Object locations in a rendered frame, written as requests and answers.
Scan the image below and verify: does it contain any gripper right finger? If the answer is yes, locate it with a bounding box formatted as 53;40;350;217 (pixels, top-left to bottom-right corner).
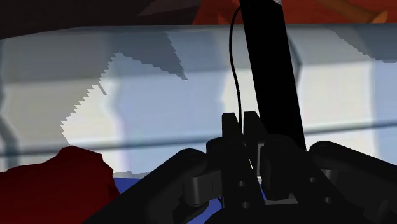
243;111;397;224

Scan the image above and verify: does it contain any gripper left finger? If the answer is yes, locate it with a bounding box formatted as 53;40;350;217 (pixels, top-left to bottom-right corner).
83;112;266;224

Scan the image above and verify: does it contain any blue flat object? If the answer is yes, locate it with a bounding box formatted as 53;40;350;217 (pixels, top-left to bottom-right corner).
113;176;267;224

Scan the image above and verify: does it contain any black upright bar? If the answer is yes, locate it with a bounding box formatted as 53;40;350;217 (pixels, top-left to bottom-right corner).
239;0;308;151

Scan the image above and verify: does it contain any dark red lumpy object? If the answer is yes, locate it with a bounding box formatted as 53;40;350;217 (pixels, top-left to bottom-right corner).
0;144;121;224

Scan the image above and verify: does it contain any red orange patterned object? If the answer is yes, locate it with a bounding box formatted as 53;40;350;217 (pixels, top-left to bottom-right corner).
192;0;397;25

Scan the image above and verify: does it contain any thin black cable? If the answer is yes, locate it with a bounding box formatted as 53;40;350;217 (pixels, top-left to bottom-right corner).
228;5;244;128

